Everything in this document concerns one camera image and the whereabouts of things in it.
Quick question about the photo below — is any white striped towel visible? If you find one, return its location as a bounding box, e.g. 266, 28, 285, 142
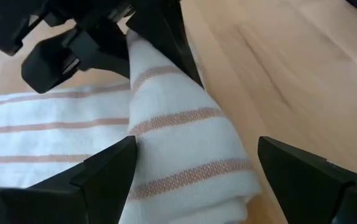
0, 29, 262, 224

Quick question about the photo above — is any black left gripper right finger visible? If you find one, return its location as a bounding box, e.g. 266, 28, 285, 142
257, 136, 355, 224

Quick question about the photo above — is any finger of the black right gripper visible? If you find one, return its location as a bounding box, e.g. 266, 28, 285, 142
125, 0, 204, 88
69, 23, 130, 78

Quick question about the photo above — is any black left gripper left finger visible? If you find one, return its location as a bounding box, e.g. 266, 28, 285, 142
0, 136, 137, 224

